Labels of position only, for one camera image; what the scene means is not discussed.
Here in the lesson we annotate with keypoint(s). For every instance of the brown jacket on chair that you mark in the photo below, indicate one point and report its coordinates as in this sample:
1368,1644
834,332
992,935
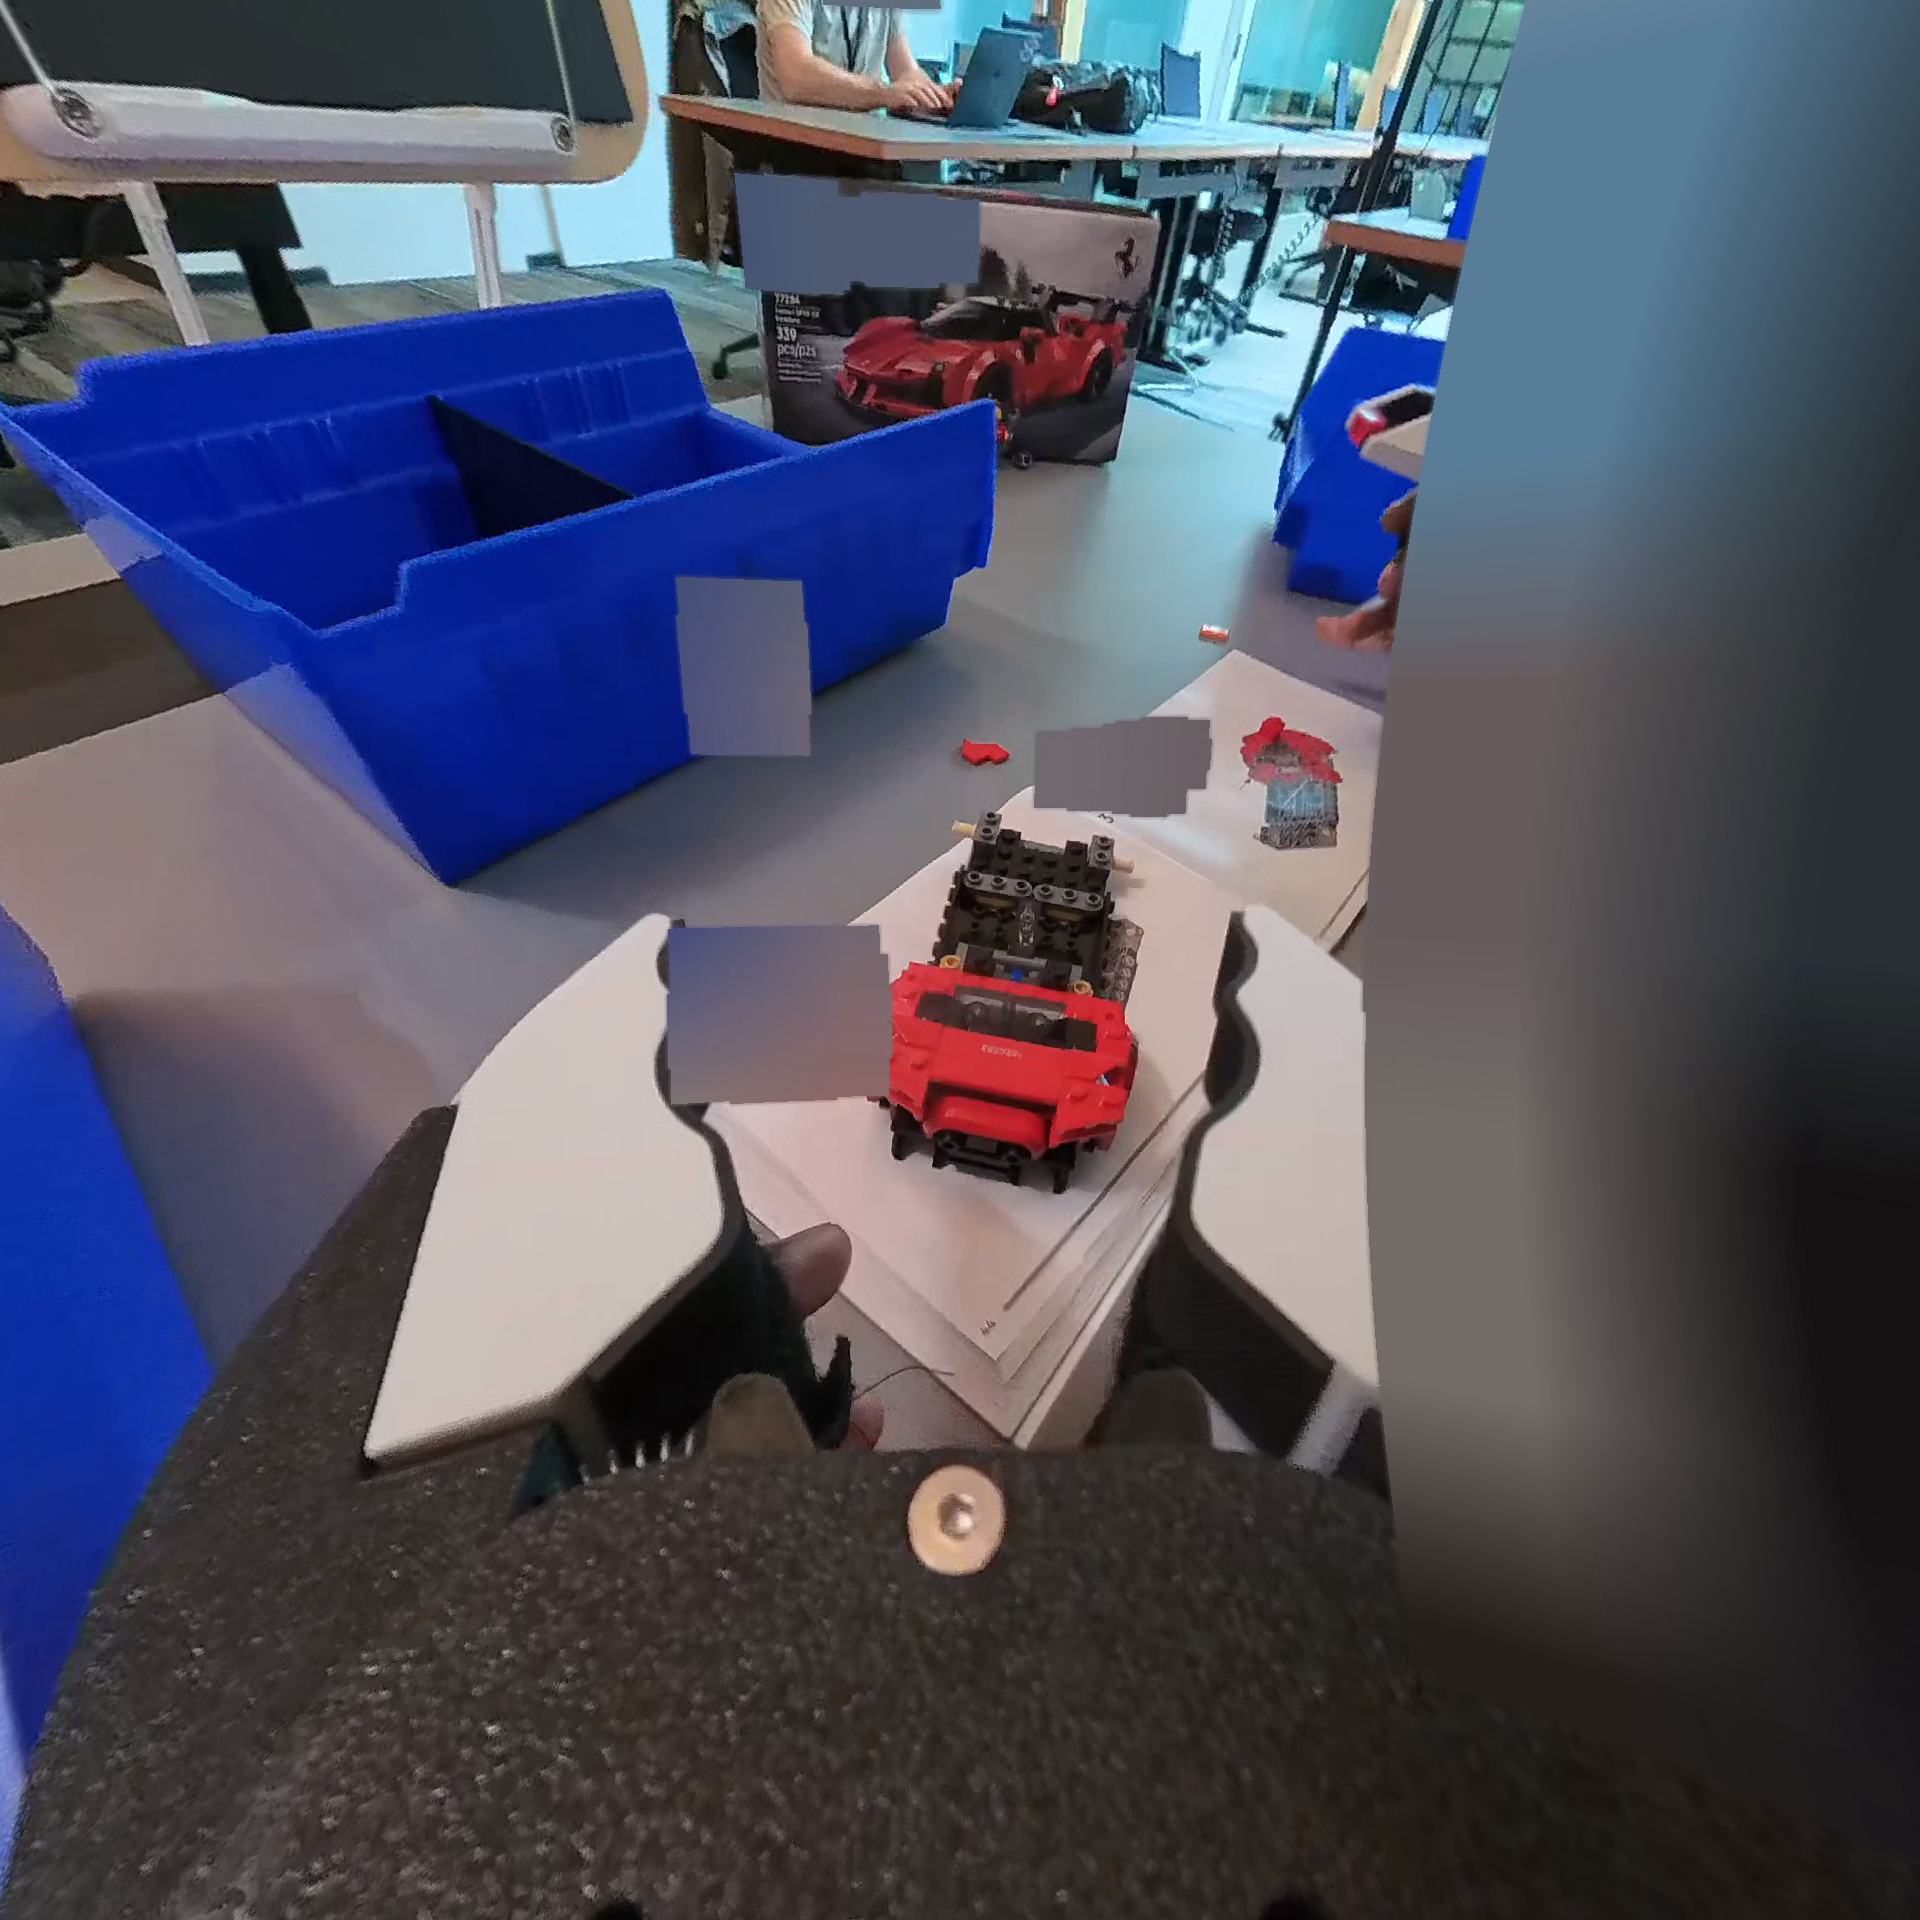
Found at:
703,135

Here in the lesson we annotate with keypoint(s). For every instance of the white board stand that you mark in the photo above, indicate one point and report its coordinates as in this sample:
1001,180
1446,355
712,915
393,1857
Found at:
301,129

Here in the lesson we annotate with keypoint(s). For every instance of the angled red lego piece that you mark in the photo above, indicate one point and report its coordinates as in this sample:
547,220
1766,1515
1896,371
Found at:
984,749

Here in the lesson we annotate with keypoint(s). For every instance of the black board panel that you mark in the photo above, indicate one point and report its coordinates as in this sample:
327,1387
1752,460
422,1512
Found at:
301,53

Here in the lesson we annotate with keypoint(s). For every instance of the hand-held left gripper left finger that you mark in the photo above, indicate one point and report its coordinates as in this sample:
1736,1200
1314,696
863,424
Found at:
510,1229

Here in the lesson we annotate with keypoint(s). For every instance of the rounded wooden divider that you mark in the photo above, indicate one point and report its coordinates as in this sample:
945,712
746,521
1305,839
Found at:
623,135

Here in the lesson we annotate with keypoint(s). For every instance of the black bag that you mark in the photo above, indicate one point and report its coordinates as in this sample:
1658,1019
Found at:
1079,98

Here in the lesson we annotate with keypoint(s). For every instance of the red lego car body section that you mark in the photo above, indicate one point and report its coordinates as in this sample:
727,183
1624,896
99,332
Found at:
1003,1050

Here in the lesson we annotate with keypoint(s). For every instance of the black bin divider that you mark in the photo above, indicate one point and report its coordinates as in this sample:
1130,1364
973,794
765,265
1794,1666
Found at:
510,480

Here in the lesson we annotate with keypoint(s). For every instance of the person's left hand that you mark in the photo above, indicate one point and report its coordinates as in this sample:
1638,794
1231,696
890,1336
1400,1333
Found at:
810,1266

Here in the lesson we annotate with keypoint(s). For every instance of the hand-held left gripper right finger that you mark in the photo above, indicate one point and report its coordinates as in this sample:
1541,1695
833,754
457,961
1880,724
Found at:
1290,1171

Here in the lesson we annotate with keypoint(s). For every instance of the blue plastic bin with divider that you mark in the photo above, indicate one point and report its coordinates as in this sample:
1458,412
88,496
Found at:
450,704

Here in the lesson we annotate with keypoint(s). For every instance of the person's right hand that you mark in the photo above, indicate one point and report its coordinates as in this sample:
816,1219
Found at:
1398,578

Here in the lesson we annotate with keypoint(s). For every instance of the red car lego box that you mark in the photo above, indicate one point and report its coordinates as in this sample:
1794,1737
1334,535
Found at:
961,376

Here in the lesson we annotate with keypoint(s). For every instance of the open laptop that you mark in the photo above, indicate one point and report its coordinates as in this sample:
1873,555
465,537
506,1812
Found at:
990,83

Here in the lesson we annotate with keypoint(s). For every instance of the wood-edged grey desk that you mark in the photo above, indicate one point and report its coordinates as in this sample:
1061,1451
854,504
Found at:
1049,143
1395,236

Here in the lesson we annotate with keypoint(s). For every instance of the white instruction booklet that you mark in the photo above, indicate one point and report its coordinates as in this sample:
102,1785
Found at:
930,1243

